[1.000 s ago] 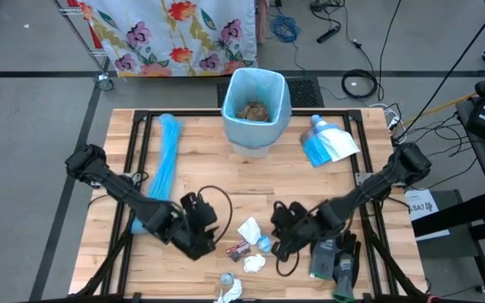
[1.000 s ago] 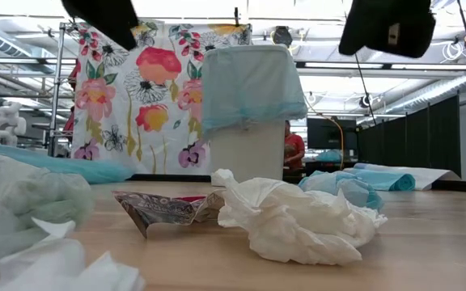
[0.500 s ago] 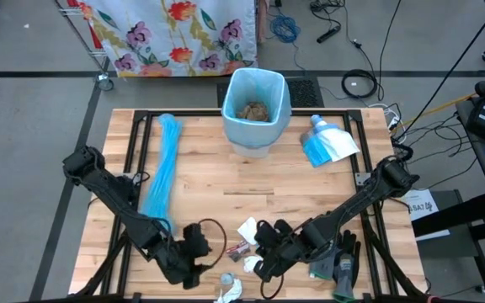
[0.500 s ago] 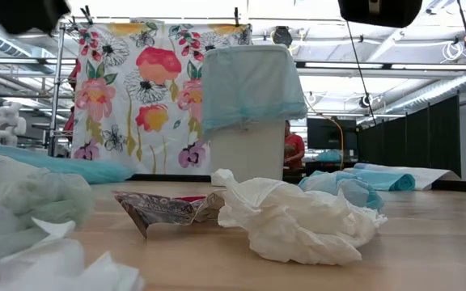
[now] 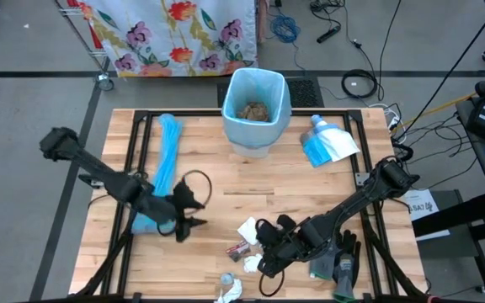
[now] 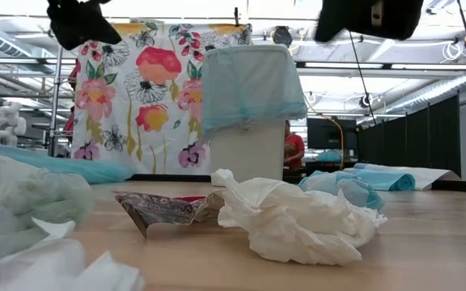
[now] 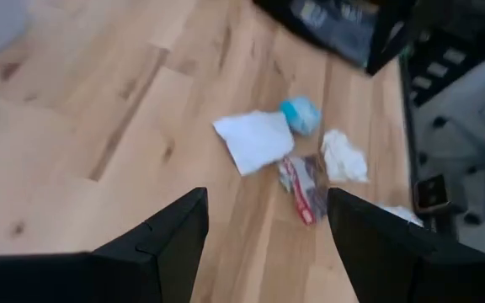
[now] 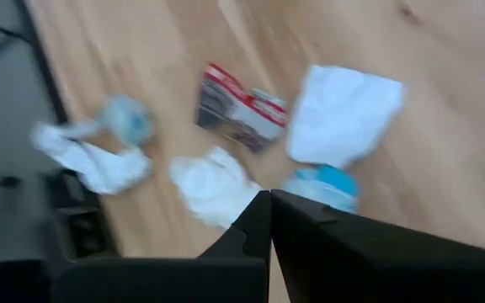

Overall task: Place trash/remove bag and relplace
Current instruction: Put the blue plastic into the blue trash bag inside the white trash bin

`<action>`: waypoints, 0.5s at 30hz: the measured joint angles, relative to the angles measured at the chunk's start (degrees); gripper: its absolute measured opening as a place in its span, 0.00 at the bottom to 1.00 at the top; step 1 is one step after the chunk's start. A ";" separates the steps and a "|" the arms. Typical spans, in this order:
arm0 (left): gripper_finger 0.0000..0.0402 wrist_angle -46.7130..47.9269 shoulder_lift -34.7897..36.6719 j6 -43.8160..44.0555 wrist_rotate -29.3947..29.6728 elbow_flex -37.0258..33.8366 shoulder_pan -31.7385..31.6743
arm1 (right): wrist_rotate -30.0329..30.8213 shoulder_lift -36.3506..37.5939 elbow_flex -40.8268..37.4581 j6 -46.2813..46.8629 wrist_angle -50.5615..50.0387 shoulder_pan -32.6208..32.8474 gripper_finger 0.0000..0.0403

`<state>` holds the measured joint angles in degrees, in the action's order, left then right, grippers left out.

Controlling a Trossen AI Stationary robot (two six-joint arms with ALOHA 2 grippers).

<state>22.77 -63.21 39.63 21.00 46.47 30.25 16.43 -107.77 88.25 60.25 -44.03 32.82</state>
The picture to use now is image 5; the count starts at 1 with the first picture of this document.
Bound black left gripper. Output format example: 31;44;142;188
170;179;209;243

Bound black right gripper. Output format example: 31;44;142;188
254;214;312;279

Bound white tissue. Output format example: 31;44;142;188
242;252;264;274

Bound red striped wrapper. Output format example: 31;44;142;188
225;240;253;263

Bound white black wrapper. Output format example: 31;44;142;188
236;216;261;247

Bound white paper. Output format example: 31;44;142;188
213;278;244;303

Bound bright blue trash bag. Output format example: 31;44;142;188
131;112;184;236

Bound white plastic trash bin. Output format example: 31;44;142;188
221;67;293;159

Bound large brown paper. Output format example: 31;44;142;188
237;101;271;124

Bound pale blue trash bag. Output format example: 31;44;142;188
221;67;293;148

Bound blue white trash bag roll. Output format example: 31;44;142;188
299;114;361;168

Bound wooden workbench with bins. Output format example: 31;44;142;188
73;108;428;303

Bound white paper sign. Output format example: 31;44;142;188
404;188;440;223

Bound black floor mat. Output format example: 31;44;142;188
216;77;326;109

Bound floral patterned cloth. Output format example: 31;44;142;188
77;0;259;78

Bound white power strip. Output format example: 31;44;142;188
368;103;402;132

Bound black desk leg base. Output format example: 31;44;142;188
413;191;485;295

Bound pink hanging cloth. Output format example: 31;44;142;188
256;0;269;45

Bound black power strip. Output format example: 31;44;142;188
316;25;342;45

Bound black side desk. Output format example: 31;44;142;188
455;98;485;222

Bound thin black pole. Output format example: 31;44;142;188
393;0;485;142

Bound black right arm cable loop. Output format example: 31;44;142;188
258;268;286;298

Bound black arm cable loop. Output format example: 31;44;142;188
156;168;213;237
258;268;286;298

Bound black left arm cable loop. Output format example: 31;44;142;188
156;168;213;237

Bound metal wire rack cart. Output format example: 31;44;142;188
55;0;116;93

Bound black coiled cable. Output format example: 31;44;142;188
340;68;380;100

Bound blue coiled cable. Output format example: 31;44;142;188
269;11;302;45

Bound long black floor cable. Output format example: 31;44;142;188
354;0;403;102

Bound yellow cable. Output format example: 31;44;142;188
402;77;485;124

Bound black cable bundle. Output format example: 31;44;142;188
309;0;347;13

